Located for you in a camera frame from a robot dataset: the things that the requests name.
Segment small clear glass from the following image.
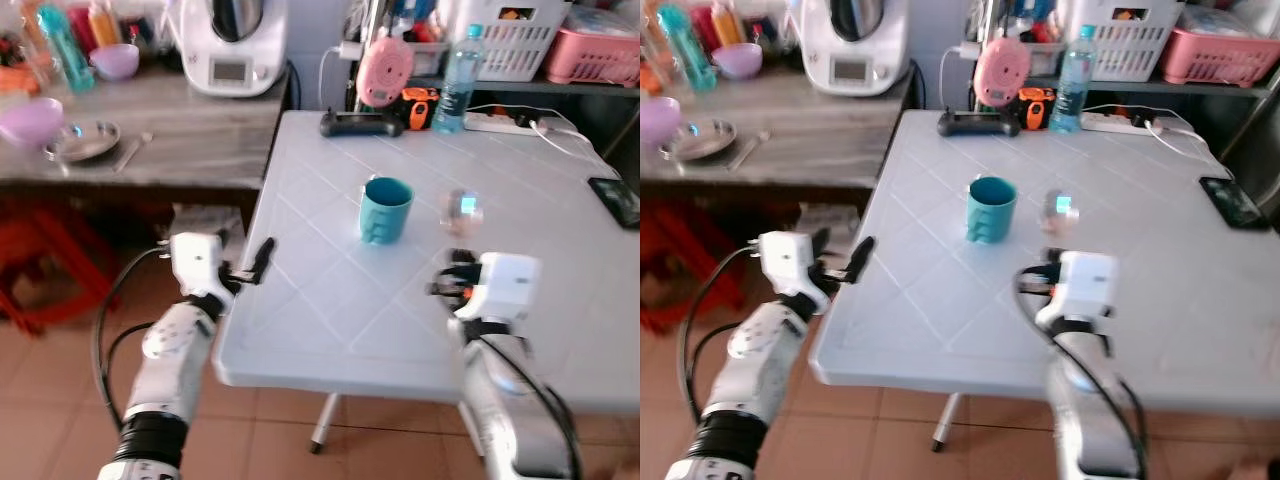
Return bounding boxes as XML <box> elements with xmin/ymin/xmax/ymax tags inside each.
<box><xmin>438</xmin><ymin>188</ymin><xmax>486</xmax><ymax>237</ymax></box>
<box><xmin>1042</xmin><ymin>186</ymin><xmax>1087</xmax><ymax>237</ymax></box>

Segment teal plastic mug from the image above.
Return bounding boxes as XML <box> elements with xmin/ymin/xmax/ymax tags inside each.
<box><xmin>359</xmin><ymin>176</ymin><xmax>415</xmax><ymax>247</ymax></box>
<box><xmin>965</xmin><ymin>175</ymin><xmax>1020</xmax><ymax>245</ymax></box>

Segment white plastic table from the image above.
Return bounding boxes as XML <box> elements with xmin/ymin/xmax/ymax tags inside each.
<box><xmin>212</xmin><ymin>109</ymin><xmax>641</xmax><ymax>454</ymax></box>
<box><xmin>807</xmin><ymin>109</ymin><xmax>1280</xmax><ymax>454</ymax></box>

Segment grey wooden counter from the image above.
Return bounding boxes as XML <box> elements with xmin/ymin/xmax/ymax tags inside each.
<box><xmin>640</xmin><ymin>65</ymin><xmax>916</xmax><ymax>193</ymax></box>
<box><xmin>0</xmin><ymin>65</ymin><xmax>293</xmax><ymax>193</ymax></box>

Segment metal spoon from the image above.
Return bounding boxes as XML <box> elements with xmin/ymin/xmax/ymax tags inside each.
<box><xmin>112</xmin><ymin>131</ymin><xmax>155</xmax><ymax>174</ymax></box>
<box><xmin>727</xmin><ymin>129</ymin><xmax>772</xmax><ymax>172</ymax></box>

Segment white power strip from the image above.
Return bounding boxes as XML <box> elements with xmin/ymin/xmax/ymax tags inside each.
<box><xmin>464</xmin><ymin>107</ymin><xmax>563</xmax><ymax>137</ymax></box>
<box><xmin>1079</xmin><ymin>109</ymin><xmax>1178</xmax><ymax>137</ymax></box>

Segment red plastic stool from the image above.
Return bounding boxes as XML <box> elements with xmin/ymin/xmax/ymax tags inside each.
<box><xmin>640</xmin><ymin>203</ymin><xmax>738</xmax><ymax>338</ymax></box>
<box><xmin>0</xmin><ymin>198</ymin><xmax>113</xmax><ymax>338</ymax></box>

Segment orange black tape measure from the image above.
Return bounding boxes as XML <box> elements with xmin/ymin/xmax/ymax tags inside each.
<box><xmin>1017</xmin><ymin>86</ymin><xmax>1058</xmax><ymax>132</ymax></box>
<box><xmin>401</xmin><ymin>86</ymin><xmax>442</xmax><ymax>132</ymax></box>

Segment black controller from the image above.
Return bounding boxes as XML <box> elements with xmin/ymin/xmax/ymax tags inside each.
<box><xmin>319</xmin><ymin>109</ymin><xmax>406</xmax><ymax>139</ymax></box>
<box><xmin>936</xmin><ymin>109</ymin><xmax>1022</xmax><ymax>139</ymax></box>

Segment metal plate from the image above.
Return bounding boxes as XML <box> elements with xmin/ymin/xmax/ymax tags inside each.
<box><xmin>659</xmin><ymin>119</ymin><xmax>739</xmax><ymax>164</ymax></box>
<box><xmin>44</xmin><ymin>119</ymin><xmax>122</xmax><ymax>164</ymax></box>

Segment black smartphone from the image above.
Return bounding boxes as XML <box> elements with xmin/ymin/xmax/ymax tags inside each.
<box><xmin>1199</xmin><ymin>175</ymin><xmax>1270</xmax><ymax>232</ymax></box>
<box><xmin>587</xmin><ymin>176</ymin><xmax>641</xmax><ymax>230</ymax></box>

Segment clear blue water bottle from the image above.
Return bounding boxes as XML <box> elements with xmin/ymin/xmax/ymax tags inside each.
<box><xmin>431</xmin><ymin>24</ymin><xmax>487</xmax><ymax>135</ymax></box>
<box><xmin>1049</xmin><ymin>24</ymin><xmax>1099</xmax><ymax>135</ymax></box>

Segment pink round gadget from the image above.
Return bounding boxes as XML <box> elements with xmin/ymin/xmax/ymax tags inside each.
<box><xmin>972</xmin><ymin>36</ymin><xmax>1032</xmax><ymax>109</ymax></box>
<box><xmin>355</xmin><ymin>34</ymin><xmax>416</xmax><ymax>110</ymax></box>

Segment white food processor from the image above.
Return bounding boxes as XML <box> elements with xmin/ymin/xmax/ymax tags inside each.
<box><xmin>798</xmin><ymin>0</ymin><xmax>914</xmax><ymax>99</ymax></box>
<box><xmin>168</xmin><ymin>0</ymin><xmax>292</xmax><ymax>99</ymax></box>

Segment small purple bowl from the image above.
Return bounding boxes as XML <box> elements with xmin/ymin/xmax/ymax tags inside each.
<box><xmin>711</xmin><ymin>42</ymin><xmax>764</xmax><ymax>82</ymax></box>
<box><xmin>89</xmin><ymin>42</ymin><xmax>142</xmax><ymax>82</ymax></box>

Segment large purple bowl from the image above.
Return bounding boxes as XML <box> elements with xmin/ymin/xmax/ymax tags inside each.
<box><xmin>640</xmin><ymin>96</ymin><xmax>682</xmax><ymax>152</ymax></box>
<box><xmin>0</xmin><ymin>96</ymin><xmax>65</xmax><ymax>150</ymax></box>

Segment white plastic basket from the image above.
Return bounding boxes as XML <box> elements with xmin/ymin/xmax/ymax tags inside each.
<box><xmin>1058</xmin><ymin>0</ymin><xmax>1187</xmax><ymax>84</ymax></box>
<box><xmin>438</xmin><ymin>0</ymin><xmax>572</xmax><ymax>84</ymax></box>

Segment teal drinking bottle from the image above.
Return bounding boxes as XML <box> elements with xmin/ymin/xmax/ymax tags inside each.
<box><xmin>37</xmin><ymin>4</ymin><xmax>97</xmax><ymax>94</ymax></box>
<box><xmin>654</xmin><ymin>4</ymin><xmax>718</xmax><ymax>94</ymax></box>

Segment orange bottle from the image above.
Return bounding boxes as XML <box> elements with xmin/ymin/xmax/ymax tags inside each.
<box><xmin>87</xmin><ymin>0</ymin><xmax>122</xmax><ymax>50</ymax></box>
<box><xmin>709</xmin><ymin>0</ymin><xmax>747</xmax><ymax>47</ymax></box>

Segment pink plastic basket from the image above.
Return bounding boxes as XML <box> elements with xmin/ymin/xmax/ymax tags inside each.
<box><xmin>544</xmin><ymin>8</ymin><xmax>641</xmax><ymax>88</ymax></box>
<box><xmin>1159</xmin><ymin>22</ymin><xmax>1280</xmax><ymax>89</ymax></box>

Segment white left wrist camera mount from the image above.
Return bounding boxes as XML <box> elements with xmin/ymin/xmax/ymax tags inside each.
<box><xmin>169</xmin><ymin>232</ymin><xmax>237</xmax><ymax>303</ymax></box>
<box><xmin>756</xmin><ymin>230</ymin><xmax>827</xmax><ymax>303</ymax></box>

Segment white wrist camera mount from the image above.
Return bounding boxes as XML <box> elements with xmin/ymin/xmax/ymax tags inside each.
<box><xmin>756</xmin><ymin>230</ymin><xmax>827</xmax><ymax>303</ymax></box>
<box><xmin>1034</xmin><ymin>250</ymin><xmax>1120</xmax><ymax>333</ymax></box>
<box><xmin>169</xmin><ymin>232</ymin><xmax>237</xmax><ymax>303</ymax></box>
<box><xmin>454</xmin><ymin>252</ymin><xmax>544</xmax><ymax>323</ymax></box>

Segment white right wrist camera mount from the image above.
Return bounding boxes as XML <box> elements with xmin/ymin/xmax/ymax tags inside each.
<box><xmin>454</xmin><ymin>252</ymin><xmax>544</xmax><ymax>323</ymax></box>
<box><xmin>1034</xmin><ymin>250</ymin><xmax>1120</xmax><ymax>333</ymax></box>

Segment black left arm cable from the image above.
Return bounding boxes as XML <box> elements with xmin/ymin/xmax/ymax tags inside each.
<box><xmin>91</xmin><ymin>244</ymin><xmax>173</xmax><ymax>433</ymax></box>
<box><xmin>676</xmin><ymin>244</ymin><xmax>761</xmax><ymax>426</ymax></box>

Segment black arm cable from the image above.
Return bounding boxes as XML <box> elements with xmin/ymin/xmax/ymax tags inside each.
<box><xmin>468</xmin><ymin>334</ymin><xmax>584</xmax><ymax>480</ymax></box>
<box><xmin>676</xmin><ymin>244</ymin><xmax>761</xmax><ymax>426</ymax></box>
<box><xmin>1013</xmin><ymin>264</ymin><xmax>1152</xmax><ymax>480</ymax></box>
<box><xmin>91</xmin><ymin>244</ymin><xmax>173</xmax><ymax>433</ymax></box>

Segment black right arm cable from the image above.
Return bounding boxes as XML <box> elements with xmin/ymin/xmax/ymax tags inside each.
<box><xmin>468</xmin><ymin>334</ymin><xmax>584</xmax><ymax>480</ymax></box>
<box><xmin>1013</xmin><ymin>264</ymin><xmax>1152</xmax><ymax>480</ymax></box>

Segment white power cable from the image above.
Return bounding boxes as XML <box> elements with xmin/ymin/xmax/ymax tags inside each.
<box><xmin>528</xmin><ymin>114</ymin><xmax>603</xmax><ymax>167</ymax></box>
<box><xmin>1148</xmin><ymin>116</ymin><xmax>1228</xmax><ymax>167</ymax></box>

